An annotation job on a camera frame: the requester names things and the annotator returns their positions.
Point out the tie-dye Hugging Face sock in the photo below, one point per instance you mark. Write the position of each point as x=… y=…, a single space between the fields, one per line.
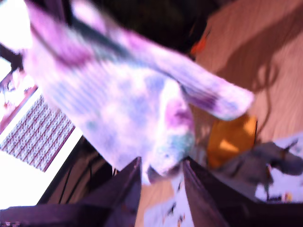
x=123 y=99

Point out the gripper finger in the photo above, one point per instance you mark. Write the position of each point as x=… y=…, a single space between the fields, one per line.
x=203 y=201
x=123 y=196

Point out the yellow sock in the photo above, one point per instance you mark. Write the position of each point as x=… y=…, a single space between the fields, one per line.
x=232 y=142

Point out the small orange object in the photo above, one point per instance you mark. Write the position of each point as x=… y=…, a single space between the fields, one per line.
x=198 y=46

